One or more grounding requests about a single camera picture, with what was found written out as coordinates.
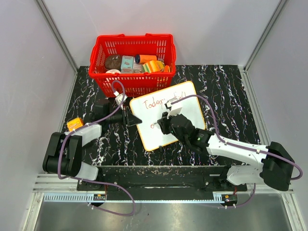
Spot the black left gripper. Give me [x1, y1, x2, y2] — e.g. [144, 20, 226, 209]
[106, 105, 142, 128]

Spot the yellow framed whiteboard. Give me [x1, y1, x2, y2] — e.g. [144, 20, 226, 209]
[129, 81, 206, 152]

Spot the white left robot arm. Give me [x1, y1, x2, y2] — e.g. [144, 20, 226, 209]
[42, 99, 142, 190]

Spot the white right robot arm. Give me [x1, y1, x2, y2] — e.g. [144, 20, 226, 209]
[157, 112, 295, 192]

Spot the pink small box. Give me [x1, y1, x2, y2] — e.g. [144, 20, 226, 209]
[121, 68, 143, 74]

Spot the white round container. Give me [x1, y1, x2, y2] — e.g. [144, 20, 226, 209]
[105, 69, 121, 75]

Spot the red plastic shopping basket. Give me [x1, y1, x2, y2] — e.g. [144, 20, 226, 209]
[89, 33, 177, 97]

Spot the orange yellow snack box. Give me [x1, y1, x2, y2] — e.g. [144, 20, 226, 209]
[142, 60, 165, 73]

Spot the teal small box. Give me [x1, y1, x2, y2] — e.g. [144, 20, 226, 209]
[121, 55, 134, 70]

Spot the orange cylindrical can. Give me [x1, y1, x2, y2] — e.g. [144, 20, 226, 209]
[135, 54, 158, 64]

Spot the brown round bread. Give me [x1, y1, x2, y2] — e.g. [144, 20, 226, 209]
[104, 54, 122, 70]

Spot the orange juice carton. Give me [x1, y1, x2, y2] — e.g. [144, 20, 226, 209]
[66, 117, 84, 132]

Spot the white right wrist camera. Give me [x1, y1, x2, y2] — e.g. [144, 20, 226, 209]
[165, 98, 182, 118]

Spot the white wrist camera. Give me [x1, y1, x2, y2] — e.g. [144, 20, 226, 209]
[165, 98, 182, 118]
[114, 91, 127, 109]

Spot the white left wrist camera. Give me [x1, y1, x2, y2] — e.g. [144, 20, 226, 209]
[114, 91, 127, 109]

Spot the grey cable duct rail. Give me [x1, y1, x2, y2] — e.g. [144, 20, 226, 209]
[43, 192, 225, 204]

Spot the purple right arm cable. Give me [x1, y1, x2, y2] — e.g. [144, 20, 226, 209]
[171, 94, 303, 209]

